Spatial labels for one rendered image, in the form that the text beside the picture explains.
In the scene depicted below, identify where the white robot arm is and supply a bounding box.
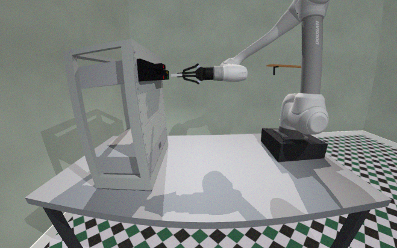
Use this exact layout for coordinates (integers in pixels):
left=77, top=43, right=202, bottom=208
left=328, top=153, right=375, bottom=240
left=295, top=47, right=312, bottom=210
left=213, top=0, right=330, bottom=140

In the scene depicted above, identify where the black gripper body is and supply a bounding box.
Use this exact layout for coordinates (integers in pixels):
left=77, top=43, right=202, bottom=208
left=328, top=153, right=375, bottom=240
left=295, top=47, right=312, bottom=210
left=196, top=67, right=214, bottom=81

